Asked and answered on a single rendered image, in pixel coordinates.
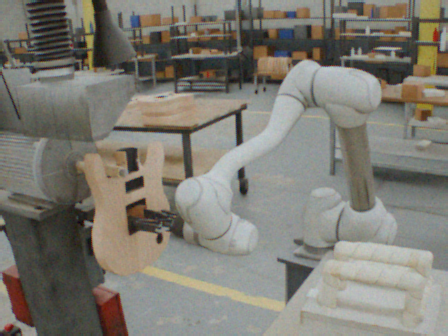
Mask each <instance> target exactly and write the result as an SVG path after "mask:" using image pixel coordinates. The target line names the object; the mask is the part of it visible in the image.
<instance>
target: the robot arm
mask: <svg viewBox="0 0 448 336"><path fill-rule="evenodd" d="M282 84H283V85H281V87H280V90H279V93H278V96H277V97H276V100H275V104H274V108H273V111H272V114H271V117H270V120H269V123H268V125H267V127H266V129H265V130H264V131H263V132H262V133H261V134H260V135H257V136H255V137H253V138H251V139H250V140H248V141H246V142H244V143H242V144H241V145H239V146H237V147H235V148H234V149H232V150H230V151H229V152H227V153H226V154H224V155H223V156H222V157H221V158H220V159H219V160H218V161H217V162H216V164H215V165H214V166H213V167H212V169H211V170H210V171H209V172H208V173H206V174H204V175H200V176H199V177H198V178H189V179H186V180H184V181H183V182H181V183H180V184H179V186H178V189H177V191H176V195H175V201H176V206H177V209H178V213H176V212H172V211H167V210H161V212H160V211H156V212H155V211H153V210H148V209H143V212H144V217H145V218H150V219H141V217H140V216H139V217H138V216H133V215H128V216H129V224H130V225H132V226H136V230H140V231H145V232H152V233H157V234H159V235H161V234H162V231H167V232H168V233H173V234H174V235H175V237H176V238H178V239H183V240H186V241H187V242H188V243H190V244H194V245H198V246H201V247H206V248H208V249H209V250H211V251H215V252H218V253H222V254H228V255H247V254H250V253H251V252H252V251H253V250H254V248H255V247H256V246H257V244H258V240H259V232H258V228H257V227H256V226H255V225H253V224H251V223H249V222H248V221H246V220H244V219H240V218H239V217H238V216H236V215H235V214H233V213H231V212H230V206H231V200H232V196H233V193H232V191H231V189H230V183H231V179H232V177H233V175H234V174H235V172H236V171H237V170H238V169H239V168H241V167H242V166H244V165H246V164H248V163H250V162H252V161H254V160H256V159H258V158H260V157H262V156H264V155H266V154H267V153H269V152H271V151H272V150H274V149H275V148H276V147H277V146H278V144H279V143H281V142H282V141H283V140H284V138H285V137H286V136H287V134H288V133H289V131H290V130H291V129H292V127H293V126H294V125H295V123H296V122H297V121H298V120H299V119H300V118H301V117H302V115H303V114H304V111H305V109H306V108H307V107H311V108H314V107H323V108H324V109H325V111H326V113H327V114H328V115H329V117H330V118H331V120H332V121H333V122H334V123H335V124H336V128H337V134H338V136H339V140H340V146H341V151H342V158H343V164H344V170H345V176H346V182H347V189H348V195H349V201H348V202H347V204H346V203H345V202H343V201H341V196H340V195H339V194H338V192H336V191H334V190H333V189H330V188H319V189H316V190H313V191H312V194H311V195H310V197H309V198H308V199H307V202H306V205H305V209H304V217H303V232H304V233H303V238H299V237H296V238H295V240H294V243H295V244H296V245H298V246H300V248H298V249H296V250H294V251H293V256H295V257H301V258H303V257H305V258H308V259H312V260H315V261H319V262H320V261H321V260H322V258H323V256H324V255H325V253H326V252H327V251H329V250H331V251H334V248H335V245H336V244H337V243H338V242H340V241H346V242H351V243H356V242H360V243H367V242H372V243H378V244H383V245H388V246H391V245H392V243H393V242H394V239H395V237H396V232H397V223H396V220H395V219H394V218H393V216H392V215H391V213H388V212H386V209H385V208H384V205H383V203H382V202H381V201H380V200H379V199H378V198H377V197H375V187H374V177H373V170H372V165H371V159H370V147H369V139H368V129H367V118H368V116H369V112H371V113H372V112H373V111H374V110H375V109H376V108H377V107H378V106H379V103H380V101H381V96H382V93H381V87H380V84H379V82H378V81H377V80H376V78H375V77H374V76H373V75H371V74H369V73H366V72H364V71H362V70H357V69H351V68H343V67H327V68H322V67H320V66H319V65H318V64H317V63H315V62H313V61H310V60H306V61H301V62H300V63H298V64H297V65H296V67H295V68H293V69H292V70H291V71H290V72H289V74H288V75H287V76H286V77H285V79H284V81H283V83H282ZM165 213H166V214H165ZM154 219H155V220H154ZM161 222H162V227H161Z"/></svg>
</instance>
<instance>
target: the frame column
mask: <svg viewBox="0 0 448 336"><path fill-rule="evenodd" d="M75 206H76V204H74V205H71V206H70V207H68V208H66V209H65V210H62V211H60V212H59V213H57V214H55V215H53V216H50V217H48V218H45V219H44V220H42V221H38V220H35V219H31V218H28V217H25V216H22V215H18V214H15V213H12V212H5V211H2V210H0V216H1V217H2V218H3V219H4V222H5V228H6V232H7V234H8V238H9V241H10V244H11V250H12V253H13V257H14V260H15V263H16V266H17V270H18V272H19V276H20V280H21V285H22V289H23V292H24V295H25V298H26V301H27V304H28V308H29V310H30V314H31V317H32V320H33V323H34V327H35V329H36V333H37V336H103V331H102V327H101V323H100V319H99V314H98V309H97V305H96V303H95V300H94V297H93V292H92V287H91V283H90V278H89V273H88V269H87V265H86V260H85V256H84V251H83V246H82V241H81V238H80V233H79V228H78V223H77V219H76V209H75Z"/></svg>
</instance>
